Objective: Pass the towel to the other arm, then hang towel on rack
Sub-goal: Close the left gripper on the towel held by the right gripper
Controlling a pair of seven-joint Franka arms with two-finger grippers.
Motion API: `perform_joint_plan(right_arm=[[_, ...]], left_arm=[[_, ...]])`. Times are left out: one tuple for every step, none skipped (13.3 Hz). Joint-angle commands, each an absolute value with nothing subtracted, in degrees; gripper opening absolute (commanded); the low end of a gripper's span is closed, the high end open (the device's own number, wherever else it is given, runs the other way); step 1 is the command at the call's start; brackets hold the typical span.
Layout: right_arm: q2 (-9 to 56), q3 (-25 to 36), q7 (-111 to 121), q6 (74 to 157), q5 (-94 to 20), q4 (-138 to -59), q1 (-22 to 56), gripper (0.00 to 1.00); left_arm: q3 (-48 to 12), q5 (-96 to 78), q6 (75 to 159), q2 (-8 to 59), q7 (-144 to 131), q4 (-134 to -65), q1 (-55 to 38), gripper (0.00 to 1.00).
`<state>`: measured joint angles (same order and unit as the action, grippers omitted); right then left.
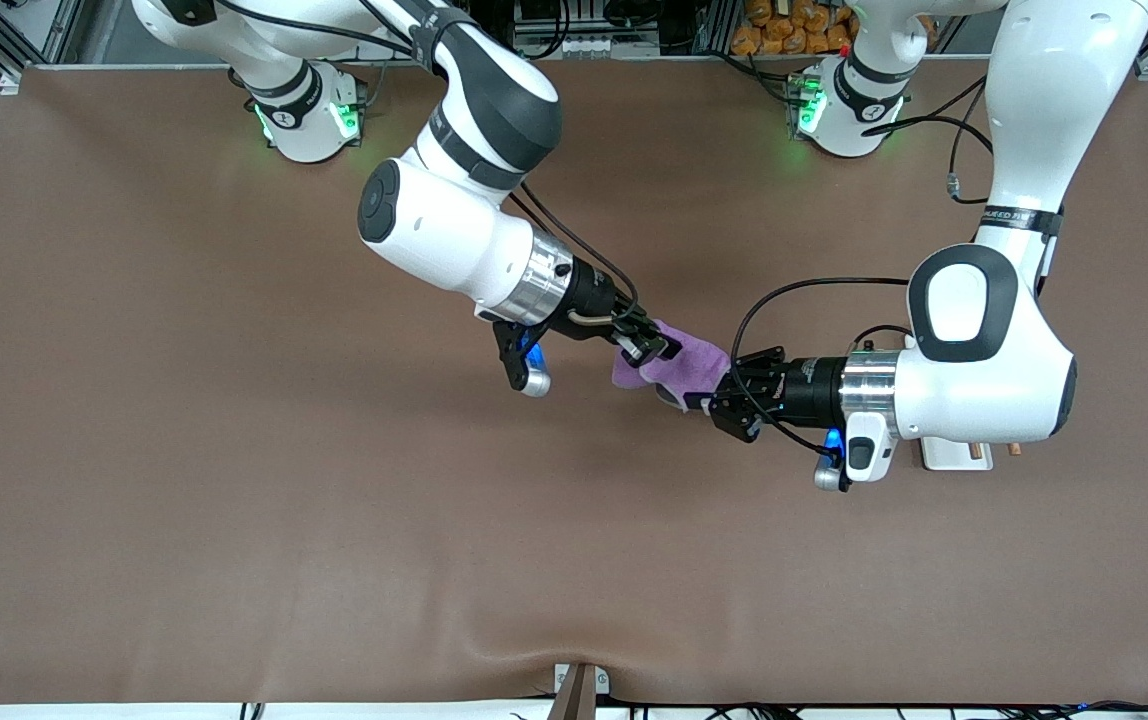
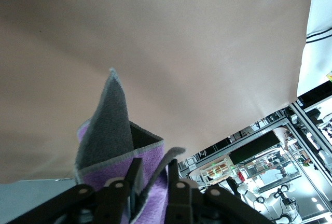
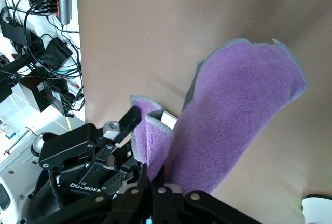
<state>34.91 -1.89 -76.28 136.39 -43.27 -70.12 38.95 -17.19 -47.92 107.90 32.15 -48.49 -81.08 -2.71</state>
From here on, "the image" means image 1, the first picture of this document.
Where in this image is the white rack with wooden rods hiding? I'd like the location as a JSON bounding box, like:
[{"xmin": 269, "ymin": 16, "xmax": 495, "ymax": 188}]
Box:
[{"xmin": 918, "ymin": 440, "xmax": 1023, "ymax": 472}]

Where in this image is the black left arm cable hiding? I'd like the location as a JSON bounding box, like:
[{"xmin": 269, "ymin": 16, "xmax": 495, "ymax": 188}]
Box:
[{"xmin": 731, "ymin": 75, "xmax": 995, "ymax": 463}]

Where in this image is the purple towel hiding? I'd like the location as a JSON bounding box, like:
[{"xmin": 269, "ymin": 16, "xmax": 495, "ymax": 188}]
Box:
[{"xmin": 612, "ymin": 319, "xmax": 733, "ymax": 412}]

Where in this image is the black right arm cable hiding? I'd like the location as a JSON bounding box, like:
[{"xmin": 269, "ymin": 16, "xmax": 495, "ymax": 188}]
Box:
[{"xmin": 507, "ymin": 183, "xmax": 641, "ymax": 323}]

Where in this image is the brown table mat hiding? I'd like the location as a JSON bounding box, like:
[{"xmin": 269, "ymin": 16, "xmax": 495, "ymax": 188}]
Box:
[{"xmin": 0, "ymin": 60, "xmax": 1148, "ymax": 706}]

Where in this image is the orange packaged goods pile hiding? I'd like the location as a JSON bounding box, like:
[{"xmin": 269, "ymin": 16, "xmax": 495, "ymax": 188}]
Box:
[{"xmin": 730, "ymin": 0, "xmax": 860, "ymax": 57}]

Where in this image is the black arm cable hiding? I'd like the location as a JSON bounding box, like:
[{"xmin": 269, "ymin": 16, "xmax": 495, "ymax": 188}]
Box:
[
  {"xmin": 507, "ymin": 183, "xmax": 641, "ymax": 323},
  {"xmin": 731, "ymin": 75, "xmax": 995, "ymax": 463}
]

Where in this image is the brown camera mount with bracket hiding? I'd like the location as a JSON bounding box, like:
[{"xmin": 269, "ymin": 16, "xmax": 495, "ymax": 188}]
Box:
[{"xmin": 546, "ymin": 662, "xmax": 611, "ymax": 720}]

